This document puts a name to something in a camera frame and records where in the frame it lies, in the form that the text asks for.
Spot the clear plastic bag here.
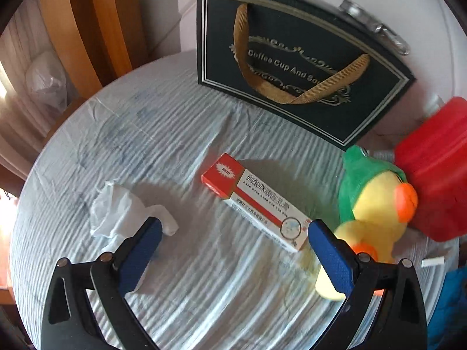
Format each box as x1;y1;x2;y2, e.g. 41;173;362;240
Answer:
25;51;67;113

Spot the red white medicine box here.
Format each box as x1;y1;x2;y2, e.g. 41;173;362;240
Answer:
201;153;311;253

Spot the crumpled white tissue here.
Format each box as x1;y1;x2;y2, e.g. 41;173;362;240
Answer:
89;182;179;253

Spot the blue folding crate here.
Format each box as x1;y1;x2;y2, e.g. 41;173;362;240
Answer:
427;266;466;349

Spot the red plastic suitcase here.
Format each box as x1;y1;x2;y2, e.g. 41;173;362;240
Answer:
394;97;467;242

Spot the metal keyring clip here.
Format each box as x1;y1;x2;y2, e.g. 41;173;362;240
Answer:
339;0;411;56

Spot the yellow duck plush toy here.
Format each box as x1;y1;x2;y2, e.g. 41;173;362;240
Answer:
315;144;419;301

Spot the wooden headboard frame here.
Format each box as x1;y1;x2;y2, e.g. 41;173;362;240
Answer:
36;0;149;100

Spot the dark green gift bag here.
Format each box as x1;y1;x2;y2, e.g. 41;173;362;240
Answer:
196;0;415;149

